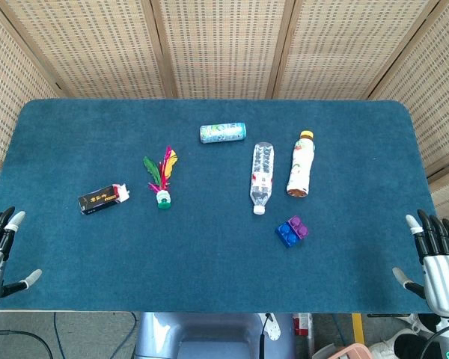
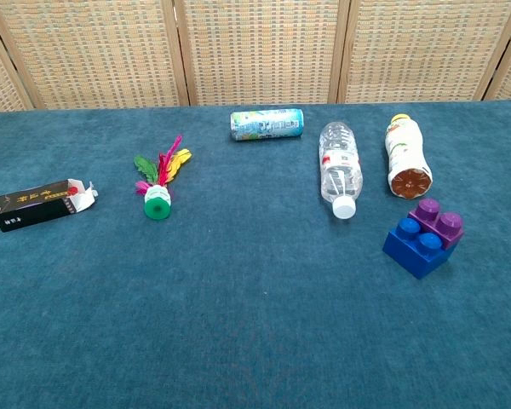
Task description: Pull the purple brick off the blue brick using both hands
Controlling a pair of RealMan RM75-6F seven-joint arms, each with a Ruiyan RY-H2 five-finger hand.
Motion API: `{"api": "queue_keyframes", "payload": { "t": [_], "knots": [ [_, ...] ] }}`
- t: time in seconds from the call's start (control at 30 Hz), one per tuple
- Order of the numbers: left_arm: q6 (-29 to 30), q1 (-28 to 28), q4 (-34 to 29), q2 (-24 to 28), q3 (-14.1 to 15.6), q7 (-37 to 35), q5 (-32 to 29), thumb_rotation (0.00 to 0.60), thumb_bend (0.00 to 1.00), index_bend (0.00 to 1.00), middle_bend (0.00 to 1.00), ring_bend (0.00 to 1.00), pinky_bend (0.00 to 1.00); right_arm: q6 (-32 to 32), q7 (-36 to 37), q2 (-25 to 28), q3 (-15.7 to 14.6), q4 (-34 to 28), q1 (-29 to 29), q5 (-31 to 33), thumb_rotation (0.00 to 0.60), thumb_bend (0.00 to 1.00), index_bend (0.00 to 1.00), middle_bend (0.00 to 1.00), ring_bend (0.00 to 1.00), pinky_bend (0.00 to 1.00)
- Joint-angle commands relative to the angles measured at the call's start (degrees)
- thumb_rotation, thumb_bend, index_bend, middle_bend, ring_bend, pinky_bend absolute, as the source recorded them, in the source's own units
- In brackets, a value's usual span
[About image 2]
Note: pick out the white drink bottle yellow cap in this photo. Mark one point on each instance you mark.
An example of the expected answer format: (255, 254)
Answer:
(406, 153)

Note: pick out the clear plastic water bottle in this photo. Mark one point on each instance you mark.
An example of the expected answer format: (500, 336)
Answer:
(340, 170)

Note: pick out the purple small object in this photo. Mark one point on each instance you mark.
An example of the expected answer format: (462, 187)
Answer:
(449, 226)

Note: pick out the light blue printed drink can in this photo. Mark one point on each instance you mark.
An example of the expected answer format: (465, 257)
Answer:
(266, 125)

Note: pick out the colourful feather shuttlecock green base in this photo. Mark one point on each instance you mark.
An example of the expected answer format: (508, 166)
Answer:
(157, 204)

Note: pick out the teal felt table cover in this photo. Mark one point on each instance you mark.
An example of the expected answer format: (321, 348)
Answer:
(247, 298)

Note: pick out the blue toy block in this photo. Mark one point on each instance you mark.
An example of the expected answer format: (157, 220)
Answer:
(413, 255)

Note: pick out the black open cardboard box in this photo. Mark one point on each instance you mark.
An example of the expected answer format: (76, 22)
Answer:
(30, 209)

